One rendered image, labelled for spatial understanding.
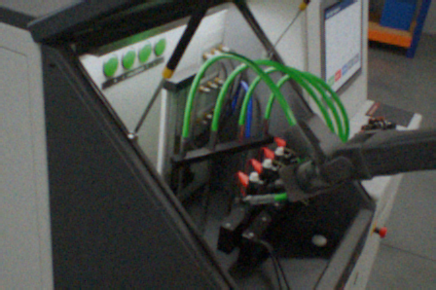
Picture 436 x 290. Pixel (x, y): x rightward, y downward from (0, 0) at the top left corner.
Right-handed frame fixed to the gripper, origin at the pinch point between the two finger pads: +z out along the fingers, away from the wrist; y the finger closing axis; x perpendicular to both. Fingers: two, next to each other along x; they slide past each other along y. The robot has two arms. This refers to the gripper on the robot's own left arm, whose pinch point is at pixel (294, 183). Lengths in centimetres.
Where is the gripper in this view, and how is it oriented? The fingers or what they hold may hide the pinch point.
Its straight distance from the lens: 107.5
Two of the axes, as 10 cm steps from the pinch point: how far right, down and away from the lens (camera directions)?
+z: -1.8, 1.9, 9.6
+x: 3.0, 9.5, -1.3
